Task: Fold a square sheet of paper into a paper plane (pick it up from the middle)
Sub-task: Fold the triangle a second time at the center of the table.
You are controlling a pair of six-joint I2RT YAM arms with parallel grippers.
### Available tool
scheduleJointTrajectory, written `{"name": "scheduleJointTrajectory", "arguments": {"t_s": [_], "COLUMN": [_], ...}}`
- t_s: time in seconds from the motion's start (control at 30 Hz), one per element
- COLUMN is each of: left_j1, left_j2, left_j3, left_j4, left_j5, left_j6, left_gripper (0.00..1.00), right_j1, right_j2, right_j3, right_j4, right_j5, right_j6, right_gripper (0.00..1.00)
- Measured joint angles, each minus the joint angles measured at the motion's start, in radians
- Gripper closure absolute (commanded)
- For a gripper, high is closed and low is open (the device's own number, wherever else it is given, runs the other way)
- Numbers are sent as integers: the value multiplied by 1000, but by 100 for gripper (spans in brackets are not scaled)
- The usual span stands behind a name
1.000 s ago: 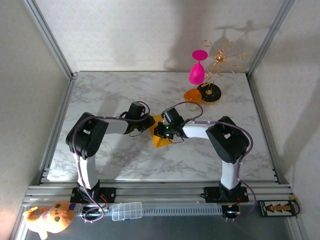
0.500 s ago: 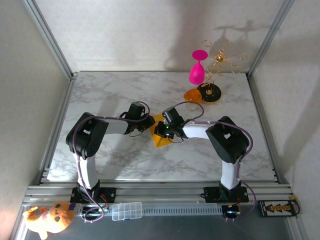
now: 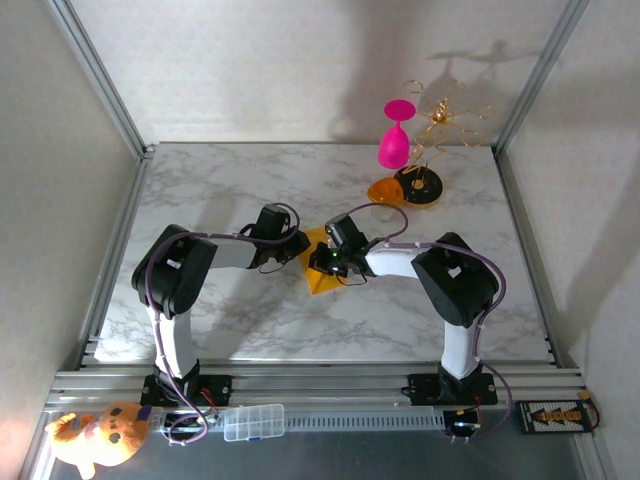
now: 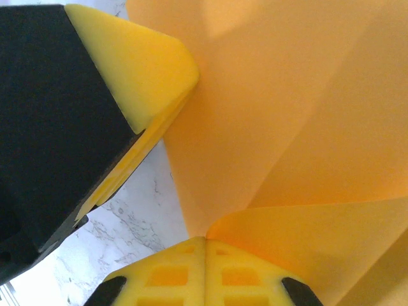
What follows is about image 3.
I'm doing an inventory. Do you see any white cup with orange lid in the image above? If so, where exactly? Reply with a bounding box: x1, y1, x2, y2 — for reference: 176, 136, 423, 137
368, 177, 405, 221

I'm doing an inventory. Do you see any grey slotted cable duct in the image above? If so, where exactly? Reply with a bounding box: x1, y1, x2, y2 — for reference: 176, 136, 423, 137
147, 404, 447, 433

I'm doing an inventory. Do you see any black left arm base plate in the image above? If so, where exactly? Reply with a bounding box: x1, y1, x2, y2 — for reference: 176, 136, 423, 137
140, 373, 234, 407

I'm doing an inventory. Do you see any aluminium side rail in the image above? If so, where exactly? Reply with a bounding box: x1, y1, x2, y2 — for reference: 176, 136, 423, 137
492, 147, 584, 372
74, 144, 157, 371

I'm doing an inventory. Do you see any gold wire glass rack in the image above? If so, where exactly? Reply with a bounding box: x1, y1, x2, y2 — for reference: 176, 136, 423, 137
393, 78, 496, 209

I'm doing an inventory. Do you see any small controller board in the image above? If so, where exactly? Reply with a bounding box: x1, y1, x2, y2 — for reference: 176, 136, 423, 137
443, 407, 485, 437
162, 410, 224, 437

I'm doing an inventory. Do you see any black power distribution board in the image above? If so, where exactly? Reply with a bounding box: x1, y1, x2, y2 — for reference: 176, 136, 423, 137
514, 399, 597, 435

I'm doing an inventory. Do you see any red black power wire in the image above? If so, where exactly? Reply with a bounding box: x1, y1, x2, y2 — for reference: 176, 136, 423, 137
578, 391, 603, 431

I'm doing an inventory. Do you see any aluminium frame post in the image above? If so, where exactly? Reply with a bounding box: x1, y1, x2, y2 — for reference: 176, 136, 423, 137
492, 0, 592, 157
43, 0, 157, 160

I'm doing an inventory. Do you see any orange paper sheet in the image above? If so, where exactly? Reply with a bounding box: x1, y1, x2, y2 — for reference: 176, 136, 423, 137
298, 225, 346, 297

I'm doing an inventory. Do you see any aluminium mounting rail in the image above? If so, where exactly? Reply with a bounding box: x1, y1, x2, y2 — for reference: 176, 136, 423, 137
43, 366, 587, 414

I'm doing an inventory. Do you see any orange plush toy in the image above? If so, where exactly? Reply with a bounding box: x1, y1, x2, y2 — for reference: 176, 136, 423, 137
44, 401, 151, 480

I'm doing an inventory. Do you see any pink wine glass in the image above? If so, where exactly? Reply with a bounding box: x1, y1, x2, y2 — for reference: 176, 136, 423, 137
377, 98, 417, 169

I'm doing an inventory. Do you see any clear plastic organizer box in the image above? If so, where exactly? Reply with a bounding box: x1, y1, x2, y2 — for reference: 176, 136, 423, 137
222, 403, 286, 443

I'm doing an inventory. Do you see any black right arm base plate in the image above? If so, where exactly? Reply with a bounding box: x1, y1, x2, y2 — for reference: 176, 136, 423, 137
407, 372, 500, 406

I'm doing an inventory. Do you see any thin red wire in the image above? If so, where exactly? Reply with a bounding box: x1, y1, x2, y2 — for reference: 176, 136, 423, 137
198, 387, 222, 417

